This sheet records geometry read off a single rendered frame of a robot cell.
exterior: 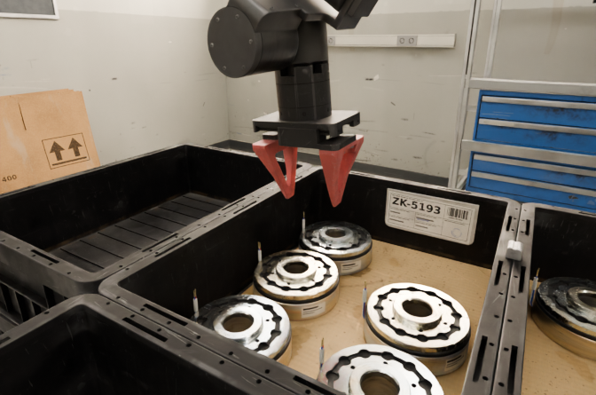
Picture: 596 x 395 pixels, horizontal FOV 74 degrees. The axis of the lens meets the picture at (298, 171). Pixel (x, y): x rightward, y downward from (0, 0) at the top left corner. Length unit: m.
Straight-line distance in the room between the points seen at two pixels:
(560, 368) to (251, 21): 0.42
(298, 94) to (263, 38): 0.08
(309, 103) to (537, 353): 0.34
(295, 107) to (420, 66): 2.87
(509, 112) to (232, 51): 2.03
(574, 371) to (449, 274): 0.17
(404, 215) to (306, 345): 0.26
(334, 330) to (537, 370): 0.19
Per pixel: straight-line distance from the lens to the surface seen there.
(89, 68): 3.40
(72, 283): 0.41
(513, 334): 0.34
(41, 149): 3.06
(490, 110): 2.30
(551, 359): 0.49
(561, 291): 0.55
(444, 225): 0.60
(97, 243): 0.69
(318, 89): 0.40
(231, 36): 0.35
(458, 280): 0.57
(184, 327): 0.32
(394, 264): 0.58
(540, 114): 2.28
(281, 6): 0.35
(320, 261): 0.52
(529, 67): 3.12
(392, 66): 3.33
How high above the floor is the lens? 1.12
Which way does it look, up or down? 18 degrees down
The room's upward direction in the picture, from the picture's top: straight up
